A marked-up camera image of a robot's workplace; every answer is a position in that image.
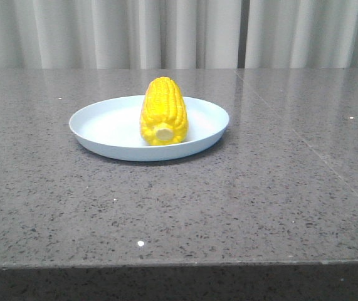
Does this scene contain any light blue plate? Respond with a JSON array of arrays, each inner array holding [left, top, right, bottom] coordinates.
[[68, 95, 231, 162]]

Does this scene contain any white curtain left panel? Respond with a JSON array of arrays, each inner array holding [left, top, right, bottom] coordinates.
[[0, 1, 243, 69]]

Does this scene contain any white curtain right panel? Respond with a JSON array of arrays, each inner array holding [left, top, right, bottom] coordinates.
[[245, 1, 358, 68]]

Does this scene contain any yellow corn cob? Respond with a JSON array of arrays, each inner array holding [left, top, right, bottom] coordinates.
[[140, 77, 189, 146]]

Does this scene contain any white curtain panel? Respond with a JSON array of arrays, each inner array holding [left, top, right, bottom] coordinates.
[[0, 1, 243, 69], [245, 1, 358, 68]]

